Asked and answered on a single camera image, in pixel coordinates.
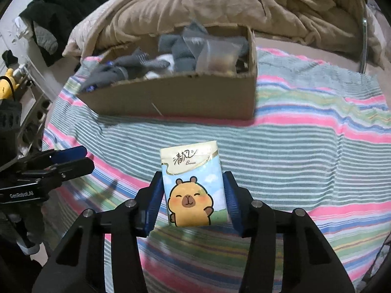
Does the black clothes pile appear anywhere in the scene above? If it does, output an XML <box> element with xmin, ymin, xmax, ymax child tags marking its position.
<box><xmin>20</xmin><ymin>0</ymin><xmax>109</xmax><ymax>67</ymax></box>

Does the beige fleece blanket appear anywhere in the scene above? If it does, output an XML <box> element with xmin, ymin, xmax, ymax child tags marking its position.
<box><xmin>82</xmin><ymin>0</ymin><xmax>388</xmax><ymax>67</ymax></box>

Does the metal shelf rack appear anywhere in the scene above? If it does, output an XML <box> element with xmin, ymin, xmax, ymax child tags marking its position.
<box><xmin>1</xmin><ymin>64</ymin><xmax>52</xmax><ymax>163</ymax></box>

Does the white cloth item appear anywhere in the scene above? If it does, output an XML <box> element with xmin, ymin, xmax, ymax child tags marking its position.
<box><xmin>144</xmin><ymin>54</ymin><xmax>174</xmax><ymax>79</ymax></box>

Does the clear bag of snacks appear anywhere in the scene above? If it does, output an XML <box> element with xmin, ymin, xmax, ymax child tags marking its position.
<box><xmin>195</xmin><ymin>40</ymin><xmax>241</xmax><ymax>75</ymax></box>

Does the grey knitted sock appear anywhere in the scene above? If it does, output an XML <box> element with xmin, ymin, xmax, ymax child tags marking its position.
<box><xmin>79</xmin><ymin>48</ymin><xmax>153</xmax><ymax>93</ymax></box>
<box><xmin>158</xmin><ymin>21</ymin><xmax>249</xmax><ymax>73</ymax></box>

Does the white quilted duvet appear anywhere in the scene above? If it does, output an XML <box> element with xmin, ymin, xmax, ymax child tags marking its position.
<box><xmin>62</xmin><ymin>0</ymin><xmax>119</xmax><ymax>58</ymax></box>

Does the blue tissue packet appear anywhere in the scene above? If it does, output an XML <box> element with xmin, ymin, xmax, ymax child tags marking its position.
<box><xmin>82</xmin><ymin>62</ymin><xmax>115</xmax><ymax>93</ymax></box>

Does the striped colourful towel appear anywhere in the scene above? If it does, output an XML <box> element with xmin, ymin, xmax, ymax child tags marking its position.
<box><xmin>43</xmin><ymin>48</ymin><xmax>390</xmax><ymax>291</ymax></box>

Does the brown bed sheet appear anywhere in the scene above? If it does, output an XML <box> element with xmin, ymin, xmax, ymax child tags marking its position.
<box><xmin>255</xmin><ymin>37</ymin><xmax>360</xmax><ymax>72</ymax></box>

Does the capybara tissue pack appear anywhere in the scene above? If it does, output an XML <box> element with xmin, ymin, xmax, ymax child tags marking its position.
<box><xmin>160</xmin><ymin>141</ymin><xmax>229</xmax><ymax>228</ymax></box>

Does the brown cardboard box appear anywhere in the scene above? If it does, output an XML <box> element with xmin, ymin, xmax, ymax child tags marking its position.
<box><xmin>77</xmin><ymin>24</ymin><xmax>257</xmax><ymax>120</ymax></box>

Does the yellow plush toy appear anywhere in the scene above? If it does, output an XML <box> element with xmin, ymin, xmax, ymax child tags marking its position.
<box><xmin>0</xmin><ymin>68</ymin><xmax>19</xmax><ymax>99</ymax></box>

